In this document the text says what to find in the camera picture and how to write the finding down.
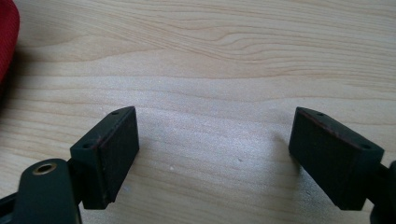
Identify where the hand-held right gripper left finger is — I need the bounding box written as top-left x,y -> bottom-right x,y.
69,105 -> 140,210

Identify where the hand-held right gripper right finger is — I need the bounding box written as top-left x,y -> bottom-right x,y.
288,106 -> 386,212

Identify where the red fabric item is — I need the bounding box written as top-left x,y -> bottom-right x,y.
0,0 -> 21,84

